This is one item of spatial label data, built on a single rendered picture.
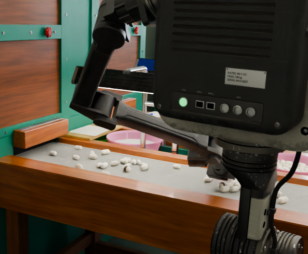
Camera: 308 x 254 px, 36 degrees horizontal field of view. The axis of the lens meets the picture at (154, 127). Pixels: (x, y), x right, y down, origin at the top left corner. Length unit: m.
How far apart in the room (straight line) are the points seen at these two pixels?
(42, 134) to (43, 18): 0.48
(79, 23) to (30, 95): 0.46
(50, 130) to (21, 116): 0.14
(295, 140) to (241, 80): 0.14
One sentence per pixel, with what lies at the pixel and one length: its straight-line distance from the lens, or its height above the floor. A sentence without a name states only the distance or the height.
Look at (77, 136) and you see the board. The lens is 2.19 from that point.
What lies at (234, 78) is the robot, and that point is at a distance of 0.75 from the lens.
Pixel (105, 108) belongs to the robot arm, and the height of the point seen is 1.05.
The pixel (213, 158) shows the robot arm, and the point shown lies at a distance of 1.51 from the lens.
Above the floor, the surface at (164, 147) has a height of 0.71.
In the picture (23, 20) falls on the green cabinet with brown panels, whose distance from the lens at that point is 1.99.
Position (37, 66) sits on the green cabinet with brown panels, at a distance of 2.07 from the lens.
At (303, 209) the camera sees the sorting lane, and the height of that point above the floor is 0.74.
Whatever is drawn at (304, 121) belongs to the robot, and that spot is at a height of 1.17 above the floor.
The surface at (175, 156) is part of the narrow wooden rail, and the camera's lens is 1.96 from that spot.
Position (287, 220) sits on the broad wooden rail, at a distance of 1.46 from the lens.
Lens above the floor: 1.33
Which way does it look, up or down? 13 degrees down
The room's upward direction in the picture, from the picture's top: 3 degrees clockwise
